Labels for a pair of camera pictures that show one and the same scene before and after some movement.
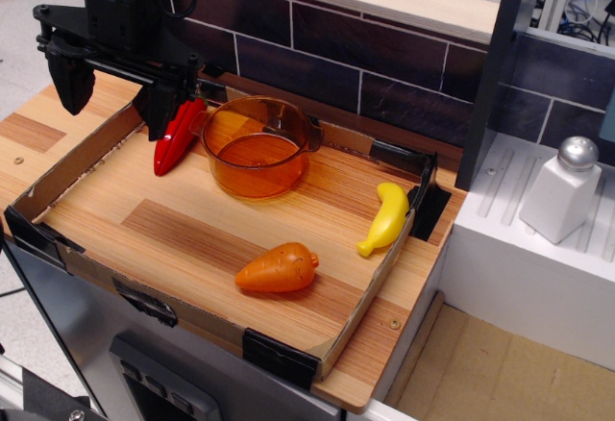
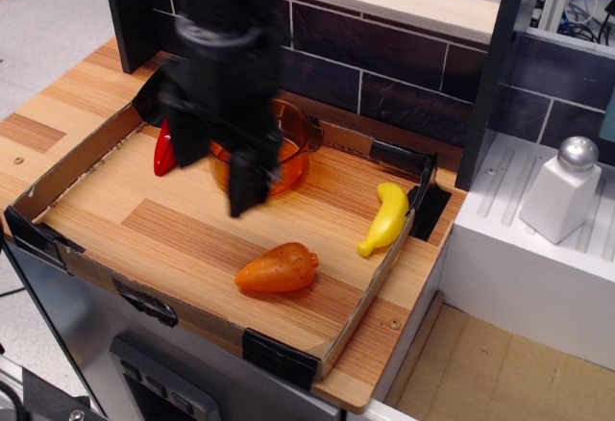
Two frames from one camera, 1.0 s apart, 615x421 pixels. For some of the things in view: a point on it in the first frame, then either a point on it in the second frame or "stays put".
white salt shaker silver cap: [563, 191] stays put
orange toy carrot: [283, 267] stays put
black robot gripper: [122, 29] to [223, 94]
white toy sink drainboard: [560, 296] stays put
